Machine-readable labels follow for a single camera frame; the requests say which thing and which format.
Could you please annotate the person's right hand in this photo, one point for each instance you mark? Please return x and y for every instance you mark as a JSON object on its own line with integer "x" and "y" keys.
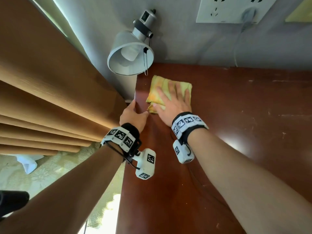
{"x": 176, "y": 108}

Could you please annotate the person's left hand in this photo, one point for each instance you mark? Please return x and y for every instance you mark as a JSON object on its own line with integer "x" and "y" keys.
{"x": 132, "y": 118}

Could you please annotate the yellow cleaning cloth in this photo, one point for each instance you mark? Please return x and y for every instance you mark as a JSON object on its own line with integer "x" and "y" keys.
{"x": 156, "y": 82}

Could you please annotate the person's right forearm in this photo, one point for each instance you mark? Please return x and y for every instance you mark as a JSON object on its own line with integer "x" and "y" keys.
{"x": 243, "y": 182}

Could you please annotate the person's left forearm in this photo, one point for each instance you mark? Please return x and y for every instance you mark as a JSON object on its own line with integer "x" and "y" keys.
{"x": 61, "y": 197}

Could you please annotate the red-brown wooden table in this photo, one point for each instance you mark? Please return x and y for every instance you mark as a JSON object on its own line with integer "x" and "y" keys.
{"x": 243, "y": 107}

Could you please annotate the white cone lamp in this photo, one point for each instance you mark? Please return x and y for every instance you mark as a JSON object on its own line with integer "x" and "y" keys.
{"x": 122, "y": 51}

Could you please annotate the tan curtain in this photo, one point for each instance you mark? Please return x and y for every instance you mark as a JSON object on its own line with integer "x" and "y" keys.
{"x": 48, "y": 95}

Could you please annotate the white sheer curtain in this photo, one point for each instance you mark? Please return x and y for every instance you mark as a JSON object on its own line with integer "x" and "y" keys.
{"x": 29, "y": 163}

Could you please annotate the black grey sleeve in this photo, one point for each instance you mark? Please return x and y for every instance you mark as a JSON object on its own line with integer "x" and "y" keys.
{"x": 14, "y": 201}

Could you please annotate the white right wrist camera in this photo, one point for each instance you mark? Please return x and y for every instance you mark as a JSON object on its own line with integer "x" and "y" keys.
{"x": 182, "y": 153}

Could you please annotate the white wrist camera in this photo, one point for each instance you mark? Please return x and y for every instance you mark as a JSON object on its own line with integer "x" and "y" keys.
{"x": 182, "y": 153}
{"x": 146, "y": 163}

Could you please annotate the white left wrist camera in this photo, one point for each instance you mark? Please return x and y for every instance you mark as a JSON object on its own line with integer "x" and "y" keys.
{"x": 146, "y": 163}

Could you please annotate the yellow wall plate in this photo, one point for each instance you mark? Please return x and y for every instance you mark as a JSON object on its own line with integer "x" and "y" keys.
{"x": 302, "y": 13}

